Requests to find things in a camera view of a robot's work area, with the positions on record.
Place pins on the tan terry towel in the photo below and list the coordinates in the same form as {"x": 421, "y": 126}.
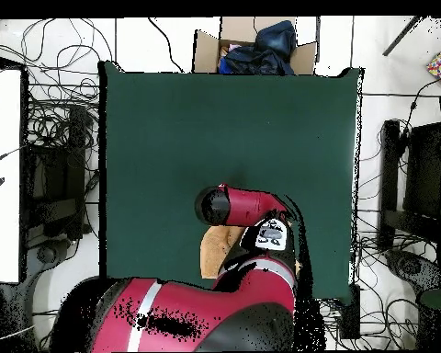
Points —
{"x": 213, "y": 250}

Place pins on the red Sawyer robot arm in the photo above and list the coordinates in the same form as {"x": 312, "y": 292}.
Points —
{"x": 242, "y": 294}

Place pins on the dark green table cloth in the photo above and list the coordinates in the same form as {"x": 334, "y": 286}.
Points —
{"x": 169, "y": 147}

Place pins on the brown cardboard box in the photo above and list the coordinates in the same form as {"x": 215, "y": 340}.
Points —
{"x": 205, "y": 51}

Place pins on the dark blue garment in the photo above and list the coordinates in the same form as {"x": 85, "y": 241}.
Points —
{"x": 268, "y": 51}

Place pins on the black rectangular floor unit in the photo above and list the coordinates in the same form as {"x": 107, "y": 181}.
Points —
{"x": 350, "y": 320}

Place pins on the grey chair base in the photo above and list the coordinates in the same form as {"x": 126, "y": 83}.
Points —
{"x": 411, "y": 266}
{"x": 44, "y": 253}

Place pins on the white desk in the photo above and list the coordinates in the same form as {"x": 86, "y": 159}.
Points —
{"x": 2, "y": 184}

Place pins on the grey metal bar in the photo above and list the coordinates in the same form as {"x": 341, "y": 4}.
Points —
{"x": 400, "y": 36}

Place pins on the black frame stand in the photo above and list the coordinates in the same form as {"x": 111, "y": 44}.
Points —
{"x": 58, "y": 184}
{"x": 422, "y": 173}

